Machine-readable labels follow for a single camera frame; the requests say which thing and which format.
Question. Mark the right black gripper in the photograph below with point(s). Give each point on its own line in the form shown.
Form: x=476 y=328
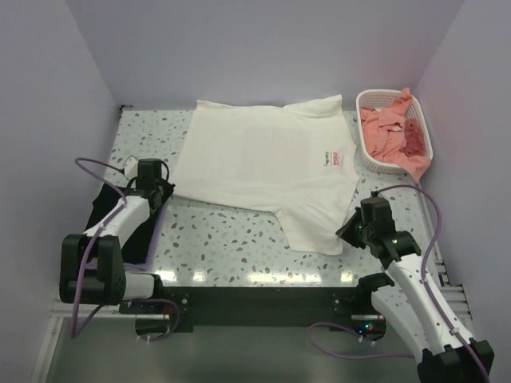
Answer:
x=352 y=230

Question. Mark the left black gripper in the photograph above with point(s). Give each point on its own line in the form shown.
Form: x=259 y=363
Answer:
x=162 y=191

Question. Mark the white plastic laundry basket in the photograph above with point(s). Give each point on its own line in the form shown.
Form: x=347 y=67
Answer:
x=399 y=119

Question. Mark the salmon pink t shirt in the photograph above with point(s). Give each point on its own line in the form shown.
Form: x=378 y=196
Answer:
x=387 y=131

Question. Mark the white t shirt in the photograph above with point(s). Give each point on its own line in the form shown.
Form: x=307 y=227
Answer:
x=296 y=162

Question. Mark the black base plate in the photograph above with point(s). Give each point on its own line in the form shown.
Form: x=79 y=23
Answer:
x=191 y=307

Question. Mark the black folded t shirt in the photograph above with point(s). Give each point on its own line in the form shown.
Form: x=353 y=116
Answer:
x=131 y=217

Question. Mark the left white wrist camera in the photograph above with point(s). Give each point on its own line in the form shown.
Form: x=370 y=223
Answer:
x=130 y=168

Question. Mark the lavender folded t shirt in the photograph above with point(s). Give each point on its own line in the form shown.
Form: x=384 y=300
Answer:
x=155 y=235

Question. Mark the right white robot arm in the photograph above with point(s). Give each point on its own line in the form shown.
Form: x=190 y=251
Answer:
x=408 y=298

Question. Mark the dark pink t shirt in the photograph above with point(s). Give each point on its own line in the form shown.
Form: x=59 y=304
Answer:
x=414 y=138

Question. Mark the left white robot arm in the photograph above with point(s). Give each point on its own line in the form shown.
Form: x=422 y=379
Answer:
x=92 y=264

